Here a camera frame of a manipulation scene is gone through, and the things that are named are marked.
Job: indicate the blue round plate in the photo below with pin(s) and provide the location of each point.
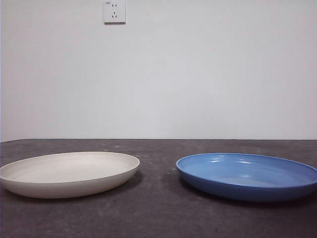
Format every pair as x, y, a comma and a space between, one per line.
242, 173

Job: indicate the white round plate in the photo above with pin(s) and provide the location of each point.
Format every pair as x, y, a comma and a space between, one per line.
69, 173

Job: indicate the white wall socket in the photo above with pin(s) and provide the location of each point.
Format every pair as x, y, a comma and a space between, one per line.
114, 13

